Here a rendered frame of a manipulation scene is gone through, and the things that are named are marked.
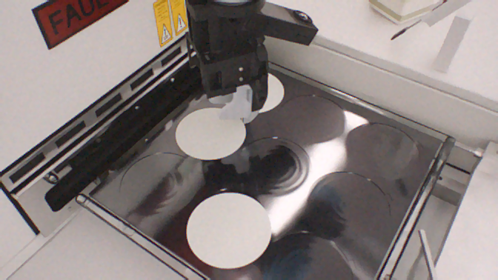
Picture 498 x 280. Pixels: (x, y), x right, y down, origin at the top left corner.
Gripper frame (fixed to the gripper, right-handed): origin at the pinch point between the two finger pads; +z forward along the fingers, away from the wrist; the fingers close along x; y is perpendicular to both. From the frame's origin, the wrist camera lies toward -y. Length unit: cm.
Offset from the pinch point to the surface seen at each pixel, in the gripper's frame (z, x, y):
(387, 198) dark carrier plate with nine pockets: 1.3, 19.4, -10.4
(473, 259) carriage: 3.3, 29.6, -15.7
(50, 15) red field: -19.7, -3.0, 20.9
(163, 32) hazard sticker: -9.2, -11.2, 8.3
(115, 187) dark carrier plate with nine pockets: 1.3, 4.2, 20.8
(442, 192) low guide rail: 7.7, 18.9, -22.3
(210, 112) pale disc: 1.3, -3.7, 4.7
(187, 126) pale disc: 1.3, -2.5, 8.9
